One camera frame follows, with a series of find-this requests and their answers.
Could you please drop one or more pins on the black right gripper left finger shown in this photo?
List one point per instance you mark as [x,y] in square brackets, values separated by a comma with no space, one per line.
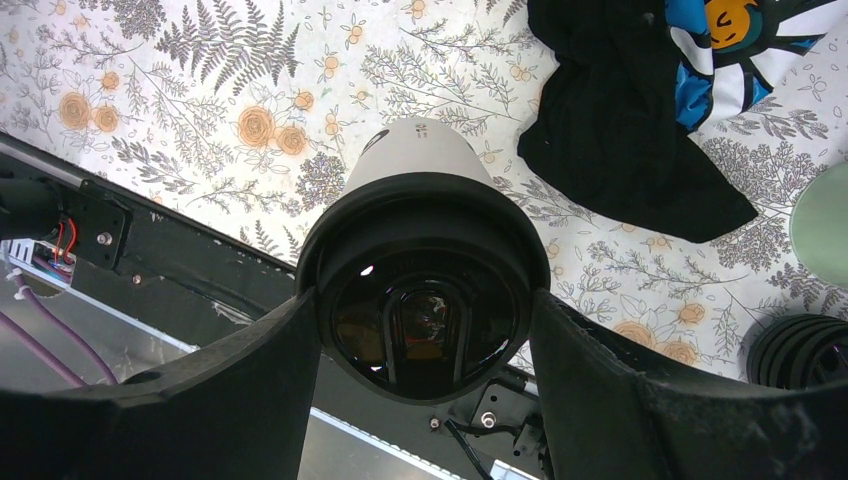
[236,409]

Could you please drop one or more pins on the black plastic cup lid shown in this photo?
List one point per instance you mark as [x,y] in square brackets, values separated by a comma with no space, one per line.
[423,283]

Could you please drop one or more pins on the floral patterned table mat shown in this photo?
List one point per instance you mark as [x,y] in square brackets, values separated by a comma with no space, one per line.
[248,116]

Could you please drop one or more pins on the black cloth with daisy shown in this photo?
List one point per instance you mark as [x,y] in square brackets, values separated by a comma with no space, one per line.
[635,79]

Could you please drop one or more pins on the pale green plastic cup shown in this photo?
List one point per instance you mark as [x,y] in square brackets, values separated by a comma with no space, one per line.
[818,226]

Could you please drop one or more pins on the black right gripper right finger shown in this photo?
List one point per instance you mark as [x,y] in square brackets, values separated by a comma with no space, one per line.
[614,409]

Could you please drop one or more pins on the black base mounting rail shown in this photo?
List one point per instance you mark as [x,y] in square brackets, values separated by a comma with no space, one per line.
[170,270]

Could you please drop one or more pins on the single white paper cup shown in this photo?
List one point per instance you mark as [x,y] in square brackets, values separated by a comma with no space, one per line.
[412,146]

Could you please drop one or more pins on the stack of black lids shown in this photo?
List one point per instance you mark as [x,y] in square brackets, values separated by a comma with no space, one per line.
[799,352]

